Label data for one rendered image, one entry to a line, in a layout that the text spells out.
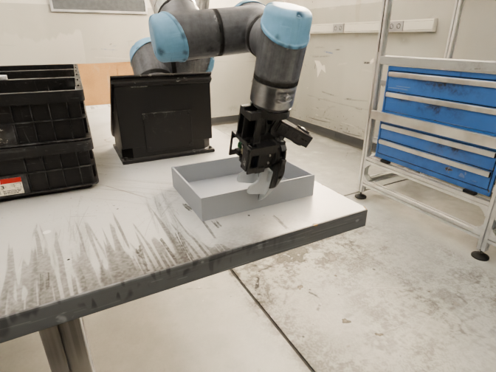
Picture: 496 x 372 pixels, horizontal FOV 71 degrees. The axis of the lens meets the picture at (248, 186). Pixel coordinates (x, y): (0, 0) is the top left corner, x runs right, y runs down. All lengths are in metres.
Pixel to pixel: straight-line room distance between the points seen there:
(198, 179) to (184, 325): 0.75
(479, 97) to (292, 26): 1.56
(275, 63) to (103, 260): 0.41
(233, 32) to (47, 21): 3.56
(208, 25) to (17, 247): 0.49
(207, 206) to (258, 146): 0.16
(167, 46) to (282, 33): 0.18
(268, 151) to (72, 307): 0.39
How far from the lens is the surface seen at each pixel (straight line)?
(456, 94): 2.07
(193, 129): 1.08
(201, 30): 0.61
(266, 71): 0.57
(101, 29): 4.14
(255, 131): 0.60
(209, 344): 1.41
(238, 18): 0.63
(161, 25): 0.60
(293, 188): 0.77
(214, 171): 0.89
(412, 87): 2.22
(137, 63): 1.20
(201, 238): 0.64
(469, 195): 2.08
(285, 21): 0.54
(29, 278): 0.63
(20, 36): 4.11
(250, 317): 1.50
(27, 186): 0.91
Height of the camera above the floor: 1.03
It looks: 23 degrees down
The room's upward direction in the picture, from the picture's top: straight up
